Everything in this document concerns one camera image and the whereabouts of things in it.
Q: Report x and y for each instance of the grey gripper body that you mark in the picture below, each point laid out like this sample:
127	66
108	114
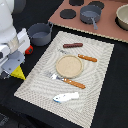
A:
12	62

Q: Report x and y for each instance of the yellow toy cheese wedge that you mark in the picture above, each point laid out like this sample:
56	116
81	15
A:
18	73

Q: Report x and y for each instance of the brown toy sausage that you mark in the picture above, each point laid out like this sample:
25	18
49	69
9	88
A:
73	45

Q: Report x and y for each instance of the white and blue toy fish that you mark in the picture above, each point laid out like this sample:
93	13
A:
66	97

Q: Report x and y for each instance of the red toy tomato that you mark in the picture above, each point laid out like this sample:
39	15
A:
29	50

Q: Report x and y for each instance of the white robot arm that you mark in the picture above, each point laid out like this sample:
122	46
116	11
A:
12	44

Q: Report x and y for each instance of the round wooden plate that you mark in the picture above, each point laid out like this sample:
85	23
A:
69	66

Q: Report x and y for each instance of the beige woven placemat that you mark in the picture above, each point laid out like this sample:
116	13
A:
40	90

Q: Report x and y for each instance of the black burner disc left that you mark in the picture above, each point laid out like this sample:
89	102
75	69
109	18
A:
67	14

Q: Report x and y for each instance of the black burner disc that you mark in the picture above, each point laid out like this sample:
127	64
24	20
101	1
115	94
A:
76	2
97	3
67	14

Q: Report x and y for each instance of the black burner disc top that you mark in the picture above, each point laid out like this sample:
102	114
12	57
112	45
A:
76	2

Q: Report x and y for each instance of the brown toy stove board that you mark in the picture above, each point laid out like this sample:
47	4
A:
107	26

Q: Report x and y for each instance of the black burner disc right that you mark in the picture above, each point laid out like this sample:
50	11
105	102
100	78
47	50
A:
97	3

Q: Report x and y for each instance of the beige bowl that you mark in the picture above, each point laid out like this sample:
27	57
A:
122	15

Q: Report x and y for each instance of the grey pot with handles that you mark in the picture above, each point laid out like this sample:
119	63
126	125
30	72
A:
40	33

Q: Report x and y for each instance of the knife with wooden handle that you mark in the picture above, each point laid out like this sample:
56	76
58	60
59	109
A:
68	81

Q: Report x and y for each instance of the fork with wooden handle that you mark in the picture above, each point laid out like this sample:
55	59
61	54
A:
79	55

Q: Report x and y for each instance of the grey saucepan with handle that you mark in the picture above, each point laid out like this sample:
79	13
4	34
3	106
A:
90	14

